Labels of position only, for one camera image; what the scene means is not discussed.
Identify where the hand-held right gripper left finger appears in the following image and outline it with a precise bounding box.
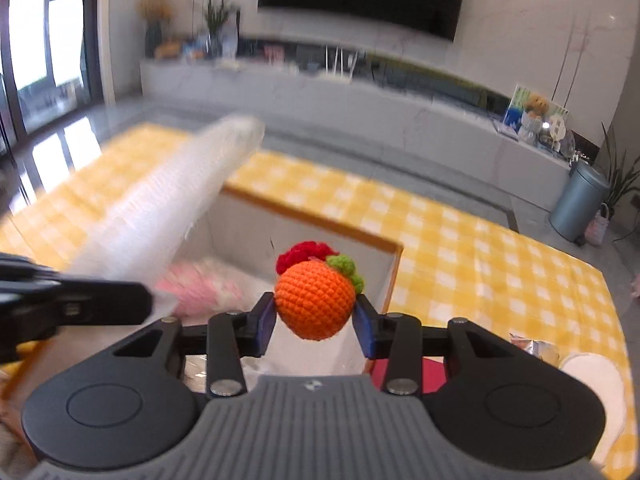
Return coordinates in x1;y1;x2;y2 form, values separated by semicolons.
114;292;277;399

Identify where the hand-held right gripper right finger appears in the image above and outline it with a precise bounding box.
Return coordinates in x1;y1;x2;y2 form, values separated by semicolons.
352;293;521;396

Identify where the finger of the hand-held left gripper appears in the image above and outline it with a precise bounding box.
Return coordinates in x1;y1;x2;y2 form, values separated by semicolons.
55;281;154;329

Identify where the crocheted orange toy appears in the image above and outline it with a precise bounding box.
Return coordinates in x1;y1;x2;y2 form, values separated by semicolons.
273;241;366;342

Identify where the orange-rimmed storage box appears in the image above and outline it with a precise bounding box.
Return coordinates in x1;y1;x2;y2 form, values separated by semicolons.
7;184;405;403

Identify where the white soft cloth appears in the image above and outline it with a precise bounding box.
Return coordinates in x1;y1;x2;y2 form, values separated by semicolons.
69;114;267;287

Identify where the pink fluffy soft item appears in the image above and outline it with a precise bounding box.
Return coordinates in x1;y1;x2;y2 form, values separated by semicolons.
154;256;252;317

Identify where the red flat item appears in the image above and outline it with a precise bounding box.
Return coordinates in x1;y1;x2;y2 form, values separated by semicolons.
369;357;453;397

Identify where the yellow checkered blanket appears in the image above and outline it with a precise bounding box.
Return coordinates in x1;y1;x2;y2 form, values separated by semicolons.
0;122;632;480

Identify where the long white television cabinet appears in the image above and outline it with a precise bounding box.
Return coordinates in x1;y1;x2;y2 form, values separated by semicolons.
139;35;576;213

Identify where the grey-blue pedal trash can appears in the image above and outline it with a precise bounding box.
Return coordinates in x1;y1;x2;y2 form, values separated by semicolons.
549;160;612;247

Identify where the pink woven basket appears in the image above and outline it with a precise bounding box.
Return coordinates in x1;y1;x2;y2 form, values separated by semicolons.
584;204;612;247

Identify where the glass sliding door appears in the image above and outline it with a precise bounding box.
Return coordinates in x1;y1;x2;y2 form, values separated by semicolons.
0;0;103;141

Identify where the blue-green picture board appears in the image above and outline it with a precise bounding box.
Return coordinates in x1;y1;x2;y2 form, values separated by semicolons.
498;84;570;142

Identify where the teddy bear bouquet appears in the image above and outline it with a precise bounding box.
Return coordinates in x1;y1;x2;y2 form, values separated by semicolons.
519;94;552;142

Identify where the white round hand fan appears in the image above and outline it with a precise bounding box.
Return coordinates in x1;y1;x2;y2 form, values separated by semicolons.
546;114;569;147

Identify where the vase with yellow dried flowers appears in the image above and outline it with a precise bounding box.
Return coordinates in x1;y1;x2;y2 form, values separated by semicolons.
138;0;175;59

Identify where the green plant in vase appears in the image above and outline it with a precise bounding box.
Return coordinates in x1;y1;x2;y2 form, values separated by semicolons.
201;0;243;59

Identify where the green long-leaf potted plant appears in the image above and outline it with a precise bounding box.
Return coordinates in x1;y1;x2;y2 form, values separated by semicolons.
599;122;640;222

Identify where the white wire rack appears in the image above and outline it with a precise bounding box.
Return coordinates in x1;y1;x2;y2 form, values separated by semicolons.
324;44;358;82

